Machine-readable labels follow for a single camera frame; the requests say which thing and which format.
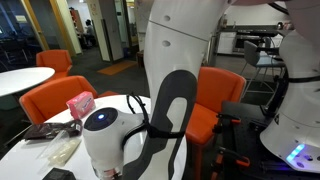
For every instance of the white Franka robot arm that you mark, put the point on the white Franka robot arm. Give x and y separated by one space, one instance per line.
176 50

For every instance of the small brown side table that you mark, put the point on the small brown side table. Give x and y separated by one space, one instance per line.
140 58

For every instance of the blue bin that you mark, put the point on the blue bin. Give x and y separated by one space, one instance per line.
127 52

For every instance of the orange upholstered chair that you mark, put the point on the orange upholstered chair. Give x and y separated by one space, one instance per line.
50 96
55 60
216 86

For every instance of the grey column with poster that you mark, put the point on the grey column with poster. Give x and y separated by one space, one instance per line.
106 30

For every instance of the pink tissue box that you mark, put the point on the pink tissue box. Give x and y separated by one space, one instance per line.
80 105

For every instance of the kitchen counter with cabinets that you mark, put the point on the kitchen counter with cabinets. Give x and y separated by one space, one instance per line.
230 41

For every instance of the distant person light shirt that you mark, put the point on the distant person light shirt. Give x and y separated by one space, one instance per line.
89 31

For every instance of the black perforated robot platform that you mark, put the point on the black perforated robot platform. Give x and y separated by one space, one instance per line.
243 143

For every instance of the grey high chair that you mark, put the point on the grey high chair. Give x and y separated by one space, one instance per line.
258 55

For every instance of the orange bookshelf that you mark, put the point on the orange bookshelf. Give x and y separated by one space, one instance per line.
76 20

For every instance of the clear plastic bag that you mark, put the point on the clear plastic bag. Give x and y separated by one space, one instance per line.
65 151

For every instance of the dark brown snack bag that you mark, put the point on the dark brown snack bag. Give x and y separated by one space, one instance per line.
50 129

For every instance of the dark kettle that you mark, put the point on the dark kettle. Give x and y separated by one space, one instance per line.
280 25

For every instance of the white round table chrome legs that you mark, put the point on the white round table chrome legs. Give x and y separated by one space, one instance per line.
20 163

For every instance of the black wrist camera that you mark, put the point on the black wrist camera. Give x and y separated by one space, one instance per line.
58 175

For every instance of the white round table green pedestal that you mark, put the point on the white round table green pedestal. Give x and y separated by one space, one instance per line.
20 78

